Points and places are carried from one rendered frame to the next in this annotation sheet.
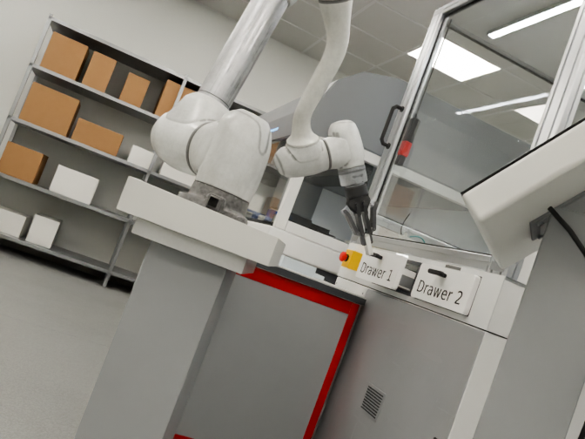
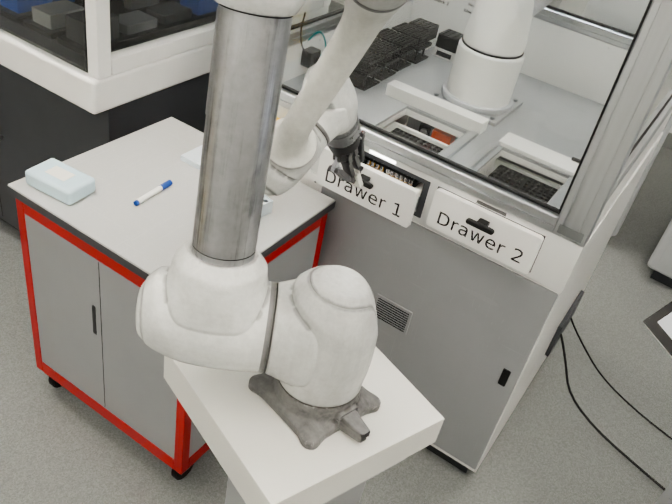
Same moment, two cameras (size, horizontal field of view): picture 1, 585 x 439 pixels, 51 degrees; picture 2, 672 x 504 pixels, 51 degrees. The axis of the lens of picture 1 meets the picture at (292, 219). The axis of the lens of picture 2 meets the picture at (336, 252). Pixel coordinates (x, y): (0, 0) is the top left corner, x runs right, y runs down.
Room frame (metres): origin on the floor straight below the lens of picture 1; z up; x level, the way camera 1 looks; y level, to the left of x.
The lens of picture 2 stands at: (0.98, 0.84, 1.82)
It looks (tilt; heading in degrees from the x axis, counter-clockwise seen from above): 37 degrees down; 313
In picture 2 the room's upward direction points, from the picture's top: 12 degrees clockwise
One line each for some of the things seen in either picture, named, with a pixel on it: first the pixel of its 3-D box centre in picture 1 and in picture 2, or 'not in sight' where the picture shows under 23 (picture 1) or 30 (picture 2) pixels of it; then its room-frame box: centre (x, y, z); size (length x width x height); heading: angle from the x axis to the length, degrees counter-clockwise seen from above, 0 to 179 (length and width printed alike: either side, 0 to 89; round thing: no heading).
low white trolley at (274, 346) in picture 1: (234, 354); (175, 299); (2.36, 0.03, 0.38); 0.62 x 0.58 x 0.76; 17
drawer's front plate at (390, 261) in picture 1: (379, 267); (365, 186); (2.04, -0.33, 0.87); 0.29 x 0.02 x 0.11; 17
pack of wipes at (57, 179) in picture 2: not in sight; (60, 180); (2.50, 0.29, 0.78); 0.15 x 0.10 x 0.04; 22
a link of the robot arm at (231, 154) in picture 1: (235, 152); (325, 328); (1.58, 0.20, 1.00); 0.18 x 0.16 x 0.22; 51
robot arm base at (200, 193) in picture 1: (217, 201); (324, 392); (1.55, 0.20, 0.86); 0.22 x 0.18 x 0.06; 3
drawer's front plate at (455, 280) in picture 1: (442, 287); (482, 230); (1.75, -0.47, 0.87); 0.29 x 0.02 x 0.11; 17
